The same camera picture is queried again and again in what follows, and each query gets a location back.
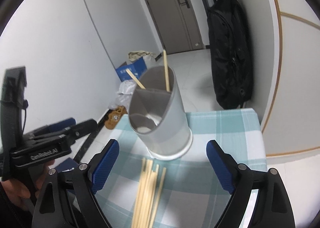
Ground person's left hand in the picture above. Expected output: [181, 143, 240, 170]
[1, 160, 55, 211]

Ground black hanging backpack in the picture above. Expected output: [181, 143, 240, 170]
[207, 0, 254, 110]

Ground blue cardboard box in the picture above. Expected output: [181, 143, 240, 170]
[116, 57, 147, 81]

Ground grey plastic mailer bags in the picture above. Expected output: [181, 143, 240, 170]
[108, 80, 137, 111]

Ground tan suede shoe near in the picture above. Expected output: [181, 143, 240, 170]
[104, 106, 127, 130]

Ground white grey utensil holder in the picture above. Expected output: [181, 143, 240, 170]
[129, 66, 193, 161]

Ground navy Jordan shoe box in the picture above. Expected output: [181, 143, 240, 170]
[54, 158, 79, 172]

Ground beige cloth bag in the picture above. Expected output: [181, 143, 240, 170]
[128, 50, 157, 68]

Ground grey brown door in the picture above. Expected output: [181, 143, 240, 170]
[145, 0, 204, 55]

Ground teal plaid tablecloth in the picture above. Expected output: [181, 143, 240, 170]
[82, 108, 267, 227]

